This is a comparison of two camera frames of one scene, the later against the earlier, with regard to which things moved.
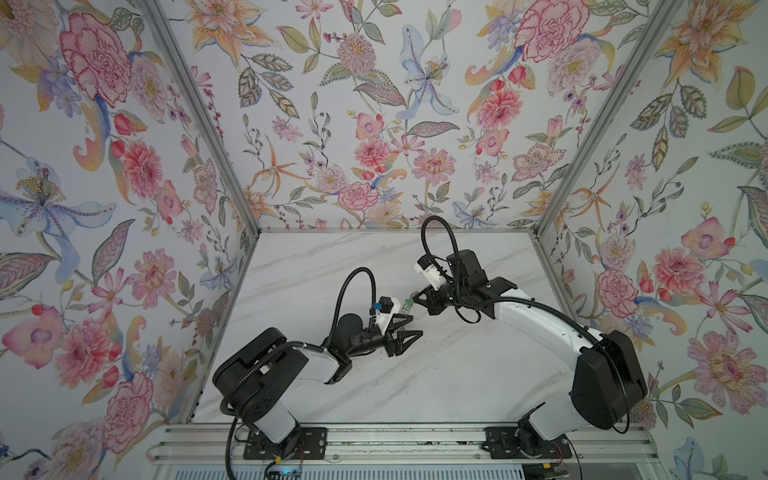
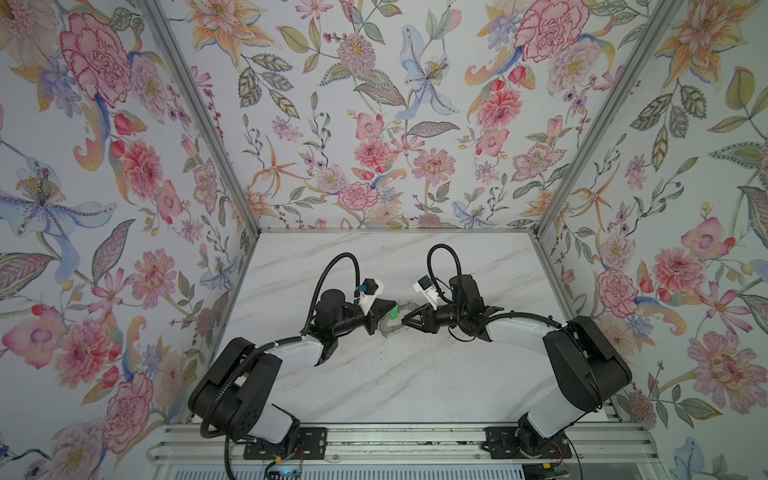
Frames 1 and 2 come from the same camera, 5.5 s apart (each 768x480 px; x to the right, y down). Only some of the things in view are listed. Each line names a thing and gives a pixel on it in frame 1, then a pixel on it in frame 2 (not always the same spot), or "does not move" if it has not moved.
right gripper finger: (434, 303) → (419, 324)
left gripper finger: (404, 340) → (372, 325)
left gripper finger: (398, 320) → (379, 307)
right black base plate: (501, 443) does not move
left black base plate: (311, 444) does not move
